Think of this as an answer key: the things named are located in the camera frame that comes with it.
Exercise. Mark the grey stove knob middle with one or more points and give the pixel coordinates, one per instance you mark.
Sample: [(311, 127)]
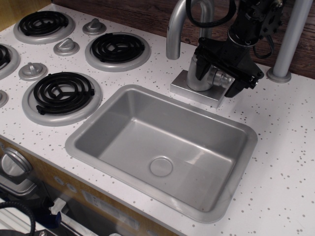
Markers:
[(67, 47)]

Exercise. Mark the grey stove knob edge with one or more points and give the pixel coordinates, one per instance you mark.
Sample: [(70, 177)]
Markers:
[(3, 98)]

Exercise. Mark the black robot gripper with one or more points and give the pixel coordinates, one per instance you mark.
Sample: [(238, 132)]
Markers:
[(232, 56)]

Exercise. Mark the back left stove burner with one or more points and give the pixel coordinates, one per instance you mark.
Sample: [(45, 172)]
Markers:
[(43, 27)]

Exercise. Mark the silver faucet lever handle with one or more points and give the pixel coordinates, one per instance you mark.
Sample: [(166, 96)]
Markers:
[(219, 78)]

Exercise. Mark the left edge stove burner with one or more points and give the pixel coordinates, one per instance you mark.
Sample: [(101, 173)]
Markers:
[(9, 60)]

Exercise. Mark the grey toy sink basin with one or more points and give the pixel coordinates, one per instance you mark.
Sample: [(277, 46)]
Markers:
[(187, 158)]

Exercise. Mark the grey stove knob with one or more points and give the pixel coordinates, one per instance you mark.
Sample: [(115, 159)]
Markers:
[(94, 27), (67, 47), (33, 71)]

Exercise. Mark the grey stove knob top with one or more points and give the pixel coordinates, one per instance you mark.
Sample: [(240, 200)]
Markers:
[(94, 27)]

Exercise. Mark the grey support pole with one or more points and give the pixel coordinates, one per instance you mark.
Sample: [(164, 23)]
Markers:
[(280, 73)]

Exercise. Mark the back right stove burner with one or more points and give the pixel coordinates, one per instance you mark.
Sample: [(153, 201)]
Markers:
[(117, 52)]

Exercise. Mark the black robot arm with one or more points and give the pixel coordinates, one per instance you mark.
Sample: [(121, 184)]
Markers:
[(256, 19)]

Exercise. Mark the front right stove burner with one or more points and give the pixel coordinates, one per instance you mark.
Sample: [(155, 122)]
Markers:
[(61, 99)]

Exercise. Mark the silver oven dial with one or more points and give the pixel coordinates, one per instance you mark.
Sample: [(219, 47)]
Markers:
[(14, 166)]

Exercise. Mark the grey stove knob lower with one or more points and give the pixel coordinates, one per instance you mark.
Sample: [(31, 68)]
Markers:
[(33, 71)]

